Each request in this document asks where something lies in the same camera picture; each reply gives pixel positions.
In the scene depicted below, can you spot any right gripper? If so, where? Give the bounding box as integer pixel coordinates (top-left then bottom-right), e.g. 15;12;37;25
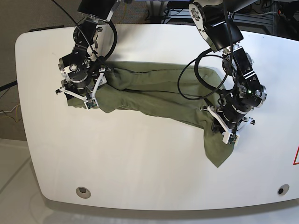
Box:
55;68;111;102

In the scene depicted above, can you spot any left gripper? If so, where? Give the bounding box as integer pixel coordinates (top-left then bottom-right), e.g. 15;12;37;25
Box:
200;105;256;135

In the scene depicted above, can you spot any olive green T-shirt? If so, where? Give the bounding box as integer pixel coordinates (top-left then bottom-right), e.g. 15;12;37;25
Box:
66;61;235;168

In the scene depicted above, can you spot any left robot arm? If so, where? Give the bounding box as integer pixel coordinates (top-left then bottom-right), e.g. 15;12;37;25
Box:
189;0;267;145

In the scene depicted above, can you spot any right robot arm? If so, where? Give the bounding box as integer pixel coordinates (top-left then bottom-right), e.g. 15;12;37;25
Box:
56;0;120;109

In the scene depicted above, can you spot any black bar under table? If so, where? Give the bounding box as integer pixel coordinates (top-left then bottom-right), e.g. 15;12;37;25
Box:
0;80;18;92

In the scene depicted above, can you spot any grey metal table leg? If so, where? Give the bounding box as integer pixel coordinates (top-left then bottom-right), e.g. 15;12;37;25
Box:
146;0;169;24

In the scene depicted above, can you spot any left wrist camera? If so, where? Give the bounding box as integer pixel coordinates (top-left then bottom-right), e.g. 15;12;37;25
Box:
222;133;240;146

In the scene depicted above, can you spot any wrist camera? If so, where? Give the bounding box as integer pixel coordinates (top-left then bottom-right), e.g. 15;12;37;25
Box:
222;133;240;146
84;99;98;110

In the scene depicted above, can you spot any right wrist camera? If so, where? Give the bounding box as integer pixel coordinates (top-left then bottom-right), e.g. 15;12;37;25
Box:
84;99;98;110

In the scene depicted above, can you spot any yellow floor cable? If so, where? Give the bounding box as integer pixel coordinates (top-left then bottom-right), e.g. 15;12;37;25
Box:
0;105;22;123

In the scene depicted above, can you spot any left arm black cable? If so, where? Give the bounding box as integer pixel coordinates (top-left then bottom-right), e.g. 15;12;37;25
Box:
177;0;239;100

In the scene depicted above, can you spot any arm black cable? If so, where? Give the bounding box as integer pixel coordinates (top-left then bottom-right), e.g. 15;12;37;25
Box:
177;0;239;100
98;21;119;63

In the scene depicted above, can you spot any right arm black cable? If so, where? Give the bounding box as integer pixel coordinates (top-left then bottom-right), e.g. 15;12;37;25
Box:
98;21;119;63

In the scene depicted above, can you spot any right table cable grommet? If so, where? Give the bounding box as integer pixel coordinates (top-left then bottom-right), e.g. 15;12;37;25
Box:
278;184;290;196

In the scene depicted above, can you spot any table cable grommet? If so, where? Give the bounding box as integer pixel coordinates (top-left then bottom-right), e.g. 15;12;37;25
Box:
76;187;91;199
278;184;290;196

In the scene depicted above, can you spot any left table cable grommet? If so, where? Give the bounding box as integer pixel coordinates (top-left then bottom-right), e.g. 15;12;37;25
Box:
76;187;91;199

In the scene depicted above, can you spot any grey metal frame rail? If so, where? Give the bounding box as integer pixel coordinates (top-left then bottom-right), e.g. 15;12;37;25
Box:
161;9;276;35

